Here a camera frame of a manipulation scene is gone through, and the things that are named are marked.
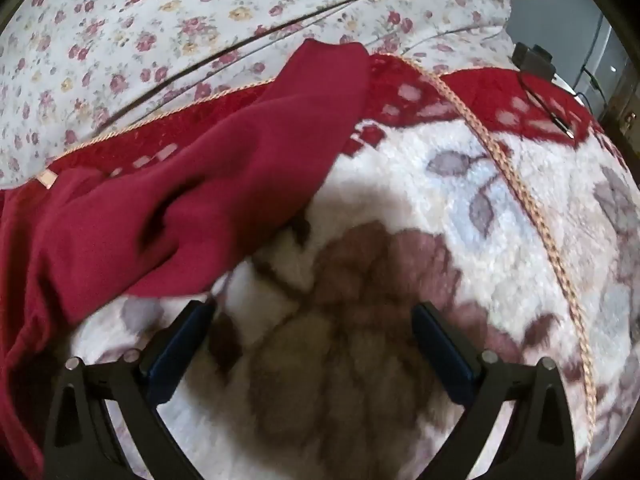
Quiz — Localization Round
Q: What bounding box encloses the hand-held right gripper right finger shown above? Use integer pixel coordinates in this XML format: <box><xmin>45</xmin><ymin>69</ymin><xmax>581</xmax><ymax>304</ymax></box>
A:
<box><xmin>411</xmin><ymin>302</ymin><xmax>578</xmax><ymax>480</ymax></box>

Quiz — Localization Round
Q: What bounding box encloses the dark red garment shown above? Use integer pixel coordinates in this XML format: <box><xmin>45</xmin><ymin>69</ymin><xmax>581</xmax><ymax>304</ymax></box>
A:
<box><xmin>0</xmin><ymin>40</ymin><xmax>371</xmax><ymax>480</ymax></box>

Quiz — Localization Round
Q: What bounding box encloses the brown cabinet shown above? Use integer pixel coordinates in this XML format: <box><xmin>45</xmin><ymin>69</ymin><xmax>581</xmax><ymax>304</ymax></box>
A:
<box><xmin>599</xmin><ymin>55</ymin><xmax>640</xmax><ymax>133</ymax></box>

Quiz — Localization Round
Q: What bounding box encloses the black power adapter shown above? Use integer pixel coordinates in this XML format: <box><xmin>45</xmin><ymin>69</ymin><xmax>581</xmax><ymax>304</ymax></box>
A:
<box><xmin>512</xmin><ymin>42</ymin><xmax>558</xmax><ymax>82</ymax></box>

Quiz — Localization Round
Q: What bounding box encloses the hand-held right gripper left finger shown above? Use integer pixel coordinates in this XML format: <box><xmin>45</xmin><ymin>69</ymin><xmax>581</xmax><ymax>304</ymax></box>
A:
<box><xmin>42</xmin><ymin>300</ymin><xmax>218</xmax><ymax>480</ymax></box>

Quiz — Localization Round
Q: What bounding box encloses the black cable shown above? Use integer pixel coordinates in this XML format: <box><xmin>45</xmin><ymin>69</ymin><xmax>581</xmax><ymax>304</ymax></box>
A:
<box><xmin>520</xmin><ymin>74</ymin><xmax>577</xmax><ymax>140</ymax></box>

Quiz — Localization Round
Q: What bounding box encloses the floral bed sheet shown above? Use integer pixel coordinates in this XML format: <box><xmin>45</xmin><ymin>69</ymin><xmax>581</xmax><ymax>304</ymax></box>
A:
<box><xmin>0</xmin><ymin>0</ymin><xmax>516</xmax><ymax>191</ymax></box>

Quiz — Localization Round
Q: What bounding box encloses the red and cream fleece blanket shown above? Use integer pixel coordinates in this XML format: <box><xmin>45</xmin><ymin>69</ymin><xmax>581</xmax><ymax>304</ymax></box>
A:
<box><xmin>47</xmin><ymin>52</ymin><xmax>640</xmax><ymax>480</ymax></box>

